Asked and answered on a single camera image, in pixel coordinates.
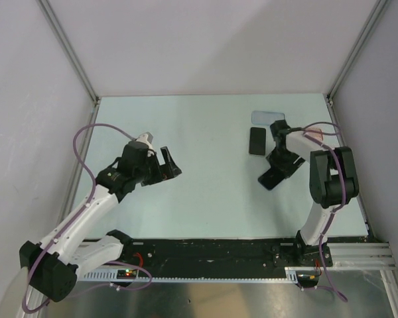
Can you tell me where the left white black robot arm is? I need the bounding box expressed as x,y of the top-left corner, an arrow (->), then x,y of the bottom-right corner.
19,138 -> 182,302

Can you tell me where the aluminium frame rail front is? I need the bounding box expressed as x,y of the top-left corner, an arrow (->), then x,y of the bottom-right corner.
328,243 -> 394,269

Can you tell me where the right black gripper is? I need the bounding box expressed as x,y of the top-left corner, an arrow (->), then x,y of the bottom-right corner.
265,148 -> 306,179

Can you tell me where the right aluminium corner post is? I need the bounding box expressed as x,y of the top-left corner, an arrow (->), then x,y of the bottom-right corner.
326,0 -> 391,105

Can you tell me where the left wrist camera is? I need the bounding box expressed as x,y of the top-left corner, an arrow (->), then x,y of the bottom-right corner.
135,132 -> 155,150

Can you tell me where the aluminium corner post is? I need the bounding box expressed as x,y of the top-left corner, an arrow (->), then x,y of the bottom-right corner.
36,0 -> 100,105
326,0 -> 391,105

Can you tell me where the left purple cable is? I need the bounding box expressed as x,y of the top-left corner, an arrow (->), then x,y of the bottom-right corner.
21,123 -> 153,314

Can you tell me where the black phone on table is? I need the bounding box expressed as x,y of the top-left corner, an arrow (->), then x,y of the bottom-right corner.
249,127 -> 267,156

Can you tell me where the white slotted cable duct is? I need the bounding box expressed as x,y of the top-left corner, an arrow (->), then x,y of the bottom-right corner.
82,266 -> 301,284

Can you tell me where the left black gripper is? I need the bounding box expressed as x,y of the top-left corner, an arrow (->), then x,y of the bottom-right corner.
134,147 -> 180,186

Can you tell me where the pink phone case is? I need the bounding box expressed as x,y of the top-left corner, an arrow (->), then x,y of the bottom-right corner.
304,128 -> 324,141

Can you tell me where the clear blue phone case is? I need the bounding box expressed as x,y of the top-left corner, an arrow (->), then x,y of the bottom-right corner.
251,111 -> 285,126

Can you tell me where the purple cable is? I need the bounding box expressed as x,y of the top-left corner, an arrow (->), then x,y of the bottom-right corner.
301,122 -> 349,303
21,123 -> 153,314

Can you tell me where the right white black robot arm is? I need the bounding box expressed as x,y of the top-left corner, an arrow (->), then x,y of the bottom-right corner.
258,120 -> 360,267

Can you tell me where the left aluminium corner post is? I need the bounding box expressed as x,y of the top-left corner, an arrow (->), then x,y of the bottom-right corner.
36,0 -> 100,105

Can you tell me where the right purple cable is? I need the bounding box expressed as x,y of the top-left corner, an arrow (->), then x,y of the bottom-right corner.
301,122 -> 349,303

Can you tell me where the blue-edged black phone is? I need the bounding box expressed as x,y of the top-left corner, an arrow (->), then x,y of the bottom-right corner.
258,167 -> 285,191

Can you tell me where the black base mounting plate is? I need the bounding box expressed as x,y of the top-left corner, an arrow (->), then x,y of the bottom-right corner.
117,238 -> 333,280

